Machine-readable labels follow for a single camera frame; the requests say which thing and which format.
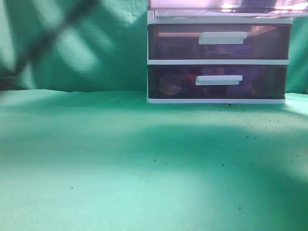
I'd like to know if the bottom dark translucent drawer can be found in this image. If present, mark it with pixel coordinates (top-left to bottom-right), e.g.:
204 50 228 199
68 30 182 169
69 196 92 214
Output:
147 65 287 100

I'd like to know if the dark translucent drawer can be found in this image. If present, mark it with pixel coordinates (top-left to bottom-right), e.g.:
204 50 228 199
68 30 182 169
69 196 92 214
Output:
147 65 287 100
148 24 291 60

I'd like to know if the middle dark translucent drawer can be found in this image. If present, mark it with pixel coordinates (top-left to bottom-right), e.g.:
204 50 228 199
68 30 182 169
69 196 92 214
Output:
148 24 291 60

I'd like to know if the green cloth cover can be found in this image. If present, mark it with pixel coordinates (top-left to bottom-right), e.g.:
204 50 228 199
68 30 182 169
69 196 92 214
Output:
0 0 308 231

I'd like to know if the white drawer cabinet frame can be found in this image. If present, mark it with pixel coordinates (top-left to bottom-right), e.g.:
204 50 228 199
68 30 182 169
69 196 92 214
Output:
147 11 293 104

